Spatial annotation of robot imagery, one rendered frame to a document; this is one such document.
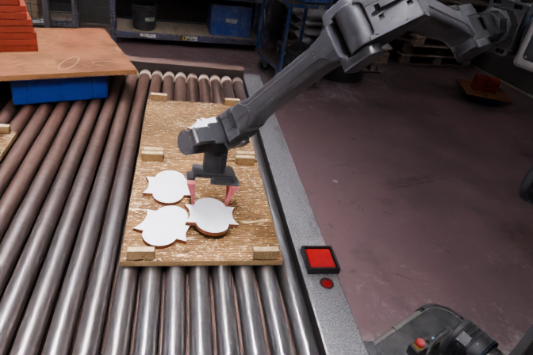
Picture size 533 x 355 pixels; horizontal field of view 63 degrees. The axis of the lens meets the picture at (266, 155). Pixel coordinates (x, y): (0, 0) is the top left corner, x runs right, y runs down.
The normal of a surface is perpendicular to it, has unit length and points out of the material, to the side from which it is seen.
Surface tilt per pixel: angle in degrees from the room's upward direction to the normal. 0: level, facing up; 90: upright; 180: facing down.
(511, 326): 0
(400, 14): 62
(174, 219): 0
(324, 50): 85
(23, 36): 90
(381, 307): 0
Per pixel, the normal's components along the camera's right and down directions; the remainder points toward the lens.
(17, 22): 0.52, 0.50
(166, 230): 0.15, -0.85
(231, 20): 0.22, 0.53
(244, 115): -0.73, 0.16
